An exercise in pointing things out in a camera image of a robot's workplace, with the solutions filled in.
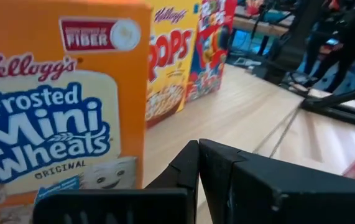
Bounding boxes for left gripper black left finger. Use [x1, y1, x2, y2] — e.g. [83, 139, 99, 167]
[32, 139, 200, 224]

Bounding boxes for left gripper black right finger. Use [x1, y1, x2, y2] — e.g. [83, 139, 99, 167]
[198, 138, 355, 224]

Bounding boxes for orange Mini-Wheats cereal box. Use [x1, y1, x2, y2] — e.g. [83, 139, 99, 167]
[0, 0, 152, 218]

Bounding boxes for yellow Corn Pops cereal box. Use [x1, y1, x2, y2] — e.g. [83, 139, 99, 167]
[145, 0, 201, 129]

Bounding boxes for wooden shelf with black frame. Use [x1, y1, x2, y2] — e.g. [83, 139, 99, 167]
[142, 0, 355, 224]

